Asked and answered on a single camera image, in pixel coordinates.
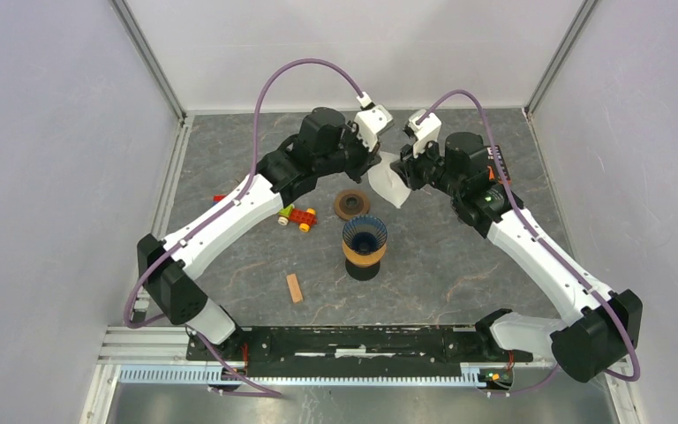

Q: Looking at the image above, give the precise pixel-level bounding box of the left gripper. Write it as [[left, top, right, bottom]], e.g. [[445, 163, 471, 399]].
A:
[[315, 120, 381, 185]]

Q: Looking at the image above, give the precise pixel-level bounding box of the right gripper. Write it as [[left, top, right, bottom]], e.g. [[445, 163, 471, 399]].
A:
[[391, 135, 463, 198]]

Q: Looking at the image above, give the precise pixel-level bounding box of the blue ribbed plastic dripper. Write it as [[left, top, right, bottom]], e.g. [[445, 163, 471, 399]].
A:
[[342, 215, 388, 255]]

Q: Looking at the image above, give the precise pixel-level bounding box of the light wooden ring holder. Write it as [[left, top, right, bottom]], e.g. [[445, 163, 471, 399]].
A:
[[342, 243, 388, 268]]

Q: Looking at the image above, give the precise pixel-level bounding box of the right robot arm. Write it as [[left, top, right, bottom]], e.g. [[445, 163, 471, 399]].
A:
[[391, 132, 643, 382]]

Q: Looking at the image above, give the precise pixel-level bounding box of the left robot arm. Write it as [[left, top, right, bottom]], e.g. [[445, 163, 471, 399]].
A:
[[137, 105, 393, 360]]

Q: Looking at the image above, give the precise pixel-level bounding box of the orange black coffee filter box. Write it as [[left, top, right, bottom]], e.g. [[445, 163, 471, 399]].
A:
[[486, 145, 511, 184]]

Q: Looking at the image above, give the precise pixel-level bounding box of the colourful toy brick car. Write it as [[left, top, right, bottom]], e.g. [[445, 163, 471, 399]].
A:
[[277, 204, 318, 232]]

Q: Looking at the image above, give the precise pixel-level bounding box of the small wooden block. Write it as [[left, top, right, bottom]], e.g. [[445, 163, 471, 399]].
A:
[[286, 274, 304, 304]]

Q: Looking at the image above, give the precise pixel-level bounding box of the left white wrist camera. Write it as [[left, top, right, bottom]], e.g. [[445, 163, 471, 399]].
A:
[[353, 91, 393, 153]]

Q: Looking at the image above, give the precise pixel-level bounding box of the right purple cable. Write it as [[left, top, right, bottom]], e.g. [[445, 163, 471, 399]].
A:
[[415, 88, 642, 383]]

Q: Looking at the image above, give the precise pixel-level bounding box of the purple cable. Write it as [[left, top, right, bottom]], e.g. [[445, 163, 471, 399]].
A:
[[124, 57, 373, 330], [415, 88, 642, 383]]

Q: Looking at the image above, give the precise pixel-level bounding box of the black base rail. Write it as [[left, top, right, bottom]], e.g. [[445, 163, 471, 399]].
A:
[[186, 325, 533, 378]]

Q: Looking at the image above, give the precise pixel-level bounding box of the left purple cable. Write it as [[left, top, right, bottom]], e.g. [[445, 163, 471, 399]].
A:
[[124, 57, 373, 330]]

